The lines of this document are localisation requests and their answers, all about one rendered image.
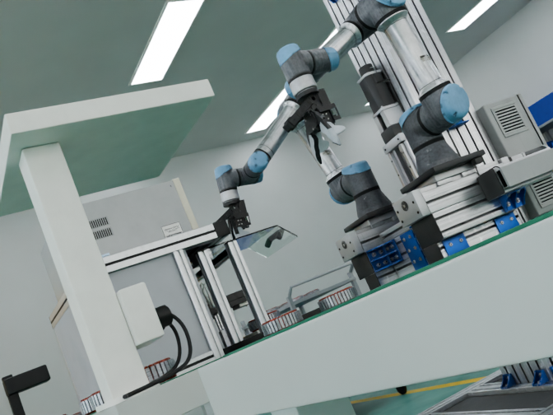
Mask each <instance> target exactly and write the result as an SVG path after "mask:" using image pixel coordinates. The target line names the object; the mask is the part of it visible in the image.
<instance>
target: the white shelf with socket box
mask: <svg viewBox="0 0 553 415"><path fill-rule="evenodd" d="M214 96H215V95H214V92H213V90H212V88H211V85H210V83H209V81H208V80H207V79H206V80H201V81H195V82H187V83H182V84H177V85H173V86H163V87H158V88H153V89H149V90H144V91H134V92H130V93H125V94H120V95H115V96H106V97H101V98H96V99H92V100H83V101H78V102H73V103H68V104H63V105H54V106H50V107H44V108H39V109H34V110H26V111H21V112H16V113H11V114H5V115H4V119H3V125H2V136H1V142H0V217H2V216H6V215H9V214H13V213H16V212H22V211H25V210H29V209H32V208H34V209H35V212H36V214H37V217H38V219H39V223H40V225H41V228H42V231H43V233H44V237H45V239H46V242H47V244H48V247H49V251H50V253H51V255H52V258H53V262H54V264H55V267H56V269H57V272H58V275H59V278H60V281H61V283H62V285H63V290H64V291H65V294H66V297H67V301H68V303H69V305H70V308H71V311H72V314H73V317H74V320H75V321H76V324H77V328H78V330H79V333H80V335H81V340H82V342H83V344H84V347H85V349H86V353H87V356H88V358H89V360H90V363H91V367H92V370H93V371H94V374H95V378H96V380H97V383H98V386H99V388H100V392H101V394H102V397H103V399H104V401H105V403H104V404H101V405H100V406H98V407H96V408H95V410H96V412H100V411H102V410H105V409H107V408H109V407H112V406H114V405H115V404H118V403H121V402H123V401H125V400H127V399H130V398H132V397H134V396H137V395H139V394H141V393H144V392H146V391H148V390H150V389H153V388H155V387H157V386H159V385H160V382H162V381H164V380H166V379H168V378H170V377H171V376H172V375H175V374H176V373H178V372H179V371H181V370H182V369H183V368H184V367H186V365H187V364H188V363H189V362H190V360H191V357H192V353H193V347H192V342H191V338H190V336H189V333H188V330H187V328H186V326H185V325H184V323H183V321H182V320H181V319H180V318H178V317H177V316H176V315H174V314H172V313H171V311H170V308H169V307H168V306H166V305H162V306H159V307H156V308H155V307H154V305H153V302H152V300H151V297H150V294H149V291H148V290H147V287H146V284H145V283H144V282H140V283H138V284H135V285H132V286H130V287H126V288H124V289H121V290H119V291H118V292H117V293H115V290H114V287H113V284H112V282H111V280H110V277H109V274H108V271H107V269H106V267H105V263H104V260H103V258H102V256H101V253H100V250H99V247H98V245H97V243H96V240H95V237H94V234H93V231H92V229H91V226H90V223H89V221H88V219H87V216H86V213H85V210H84V207H83V206H82V203H81V200H80V197H81V196H84V195H87V194H93V193H97V192H100V191H104V190H107V189H113V188H117V187H120V186H124V185H127V184H133V183H136V182H139V181H143V180H148V179H152V178H155V177H159V176H160V174H161V173H162V171H163V170H164V168H165V167H166V166H167V165H168V163H169V162H170V160H171V158H172V157H173V155H174V154H175V153H176V152H177V150H178V149H179V147H180V145H181V144H182V142H183V141H184V139H185V138H186V137H187V136H188V134H189V132H190V131H191V129H192V128H193V126H194V125H195V123H196V122H197V121H198V119H199V118H200V116H201V115H202V113H203V112H204V110H205V109H206V107H207V106H208V105H209V103H210V102H211V100H212V99H213V97H214ZM173 319H175V320H176V321H177V322H178V323H179V324H180V326H181V327H182V329H183V331H184V333H185V336H186V339H187V342H188V357H187V359H186V361H185V362H184V363H183V364H182V365H181V366H179V367H178V365H179V363H180V359H181V354H182V348H181V342H180V338H179V334H178V332H177V330H176V328H175V327H174V326H173V324H172V322H173ZM167 326H170V327H171V328H172V330H173V332H174V335H175V337H176V340H177V344H178V357H177V361H176V362H175V364H174V366H173V367H172V368H171V369H170V370H169V371H167V372H166V373H165V374H163V375H162V376H160V377H159V378H157V379H155V380H153V381H152V382H150V383H149V380H148V378H147V376H146V372H145V370H144V367H143V364H142V361H141V358H140V357H139V354H138V352H137V349H140V348H142V347H145V346H148V345H150V344H152V343H153V342H155V341H156V340H157V339H159V338H161V337H162V336H163V335H164V334H165V333H164V329H165V327H167ZM177 367H178V368H177Z"/></svg>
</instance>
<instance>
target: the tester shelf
mask: <svg viewBox="0 0 553 415"><path fill-rule="evenodd" d="M229 234H231V233H230V229H229V227H228V225H227V223H226V220H223V221H218V222H215V223H212V224H210V225H207V226H202V227H199V228H197V229H194V230H191V231H186V232H184V233H180V234H178V235H173V236H170V237H167V238H164V239H162V240H157V241H154V242H151V243H148V244H145V245H141V246H138V247H135V248H132V249H127V250H124V251H122V252H119V253H116V254H111V255H109V256H105V257H103V260H104V263H105V267H106V269H107V271H108V273H113V272H116V271H118V270H121V269H125V268H129V267H132V266H134V265H137V264H140V263H144V262H146V261H149V260H153V259H157V258H159V257H162V256H165V255H167V254H172V253H173V252H175V251H179V250H180V249H185V250H186V253H187V255H188V258H189V261H190V260H191V258H192V257H193V256H194V255H195V254H196V253H197V252H198V251H199V250H202V249H205V248H207V247H210V246H213V245H217V244H220V243H221V242H222V241H223V240H224V239H225V238H226V237H227V236H228V235H229ZM68 307H69V303H68V301H67V297H66V294H65V292H64V293H63V295H62V297H61V299H60V300H59V302H58V304H57V305H56V307H55V308H54V310H53V312H52V314H51V315H50V316H49V319H50V322H51V325H52V327H53V329H54V327H55V326H56V324H57V323H58V321H59V320H60V319H61V317H62V316H63V314H64V313H65V311H66V310H67V308H68Z"/></svg>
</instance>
